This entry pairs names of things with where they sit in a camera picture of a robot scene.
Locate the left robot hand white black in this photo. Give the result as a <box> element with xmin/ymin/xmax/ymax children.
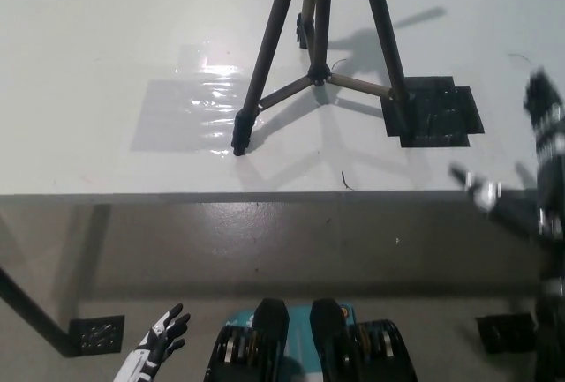
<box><xmin>113</xmin><ymin>303</ymin><xmax>192</xmax><ymax>382</ymax></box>

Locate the bronze and black camera tripod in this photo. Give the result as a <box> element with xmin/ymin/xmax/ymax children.
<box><xmin>231</xmin><ymin>0</ymin><xmax>410</xmax><ymax>157</ymax></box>

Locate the grey table leg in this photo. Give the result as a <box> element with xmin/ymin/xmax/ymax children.
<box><xmin>65</xmin><ymin>203</ymin><xmax>112</xmax><ymax>326</ymax></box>

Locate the black table foot bar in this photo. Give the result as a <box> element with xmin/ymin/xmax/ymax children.
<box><xmin>0</xmin><ymin>266</ymin><xmax>74</xmax><ymax>359</ymax></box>

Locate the clear tape patch on table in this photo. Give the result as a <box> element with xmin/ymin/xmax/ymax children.
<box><xmin>129</xmin><ymin>42</ymin><xmax>266</xmax><ymax>154</ymax></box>

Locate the right black table foot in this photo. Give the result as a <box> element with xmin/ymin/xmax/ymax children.
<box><xmin>475</xmin><ymin>312</ymin><xmax>538</xmax><ymax>354</ymax></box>

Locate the black tape patch on table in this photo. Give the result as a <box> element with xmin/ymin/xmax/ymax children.
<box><xmin>380</xmin><ymin>75</ymin><xmax>486</xmax><ymax>149</ymax></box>

